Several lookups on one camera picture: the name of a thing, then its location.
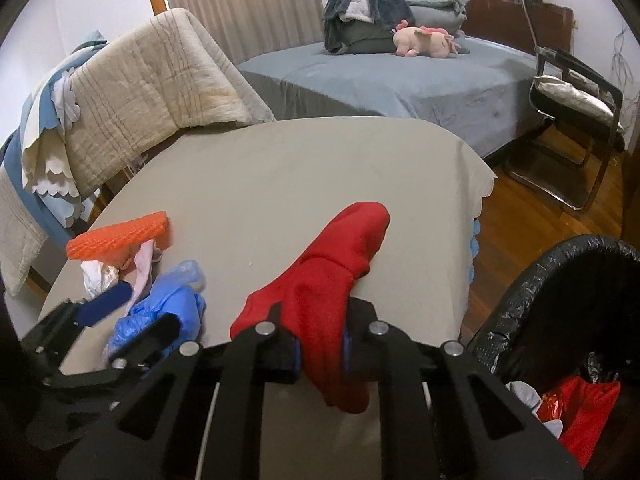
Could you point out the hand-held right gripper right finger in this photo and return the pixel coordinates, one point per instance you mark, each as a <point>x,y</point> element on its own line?
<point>380,355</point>

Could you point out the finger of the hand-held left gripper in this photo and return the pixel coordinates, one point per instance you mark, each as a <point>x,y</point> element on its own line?
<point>155,332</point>
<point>105,302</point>

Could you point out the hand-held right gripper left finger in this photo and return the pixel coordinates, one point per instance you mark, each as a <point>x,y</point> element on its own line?
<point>270,350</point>

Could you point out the white paper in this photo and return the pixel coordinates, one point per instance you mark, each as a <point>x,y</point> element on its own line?
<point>97,275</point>

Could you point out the blue plastic bag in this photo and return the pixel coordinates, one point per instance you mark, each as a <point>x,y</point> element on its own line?
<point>165,305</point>

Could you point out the pink cloth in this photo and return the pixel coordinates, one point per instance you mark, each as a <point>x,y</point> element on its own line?
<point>142,265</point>

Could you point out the large orange foam net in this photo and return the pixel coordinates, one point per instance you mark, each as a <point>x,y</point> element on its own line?
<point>120,235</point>

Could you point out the red cloth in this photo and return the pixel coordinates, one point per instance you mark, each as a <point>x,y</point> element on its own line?
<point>340,270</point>

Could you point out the bin with black liner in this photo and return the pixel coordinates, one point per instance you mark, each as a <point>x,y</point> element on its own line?
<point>550,285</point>

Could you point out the red shiny bag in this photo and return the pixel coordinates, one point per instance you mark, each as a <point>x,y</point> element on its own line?
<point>590,410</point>

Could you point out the blue white scalloped cloth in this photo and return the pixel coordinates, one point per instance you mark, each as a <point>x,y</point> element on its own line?
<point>45,160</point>

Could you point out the beige quilt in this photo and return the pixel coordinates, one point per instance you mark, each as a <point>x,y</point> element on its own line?
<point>150,85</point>

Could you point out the bed with grey sheet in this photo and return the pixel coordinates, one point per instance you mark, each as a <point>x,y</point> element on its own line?
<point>390,80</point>

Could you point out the pink plush toy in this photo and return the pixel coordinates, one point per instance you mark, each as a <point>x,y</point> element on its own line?
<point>425,40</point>

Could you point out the silver cushion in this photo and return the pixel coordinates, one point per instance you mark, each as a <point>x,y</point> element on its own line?
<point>565,92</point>

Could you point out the wide beige curtain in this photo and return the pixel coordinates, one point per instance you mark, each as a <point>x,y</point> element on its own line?
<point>235,0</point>

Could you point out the black cantilever chair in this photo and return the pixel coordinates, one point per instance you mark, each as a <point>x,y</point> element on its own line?
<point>570,60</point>

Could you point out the dark grey fleece blanket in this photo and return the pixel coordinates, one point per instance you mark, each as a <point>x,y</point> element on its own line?
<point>355,0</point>

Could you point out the dark wooden headboard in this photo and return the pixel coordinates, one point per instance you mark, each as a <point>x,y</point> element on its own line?
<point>500,15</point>

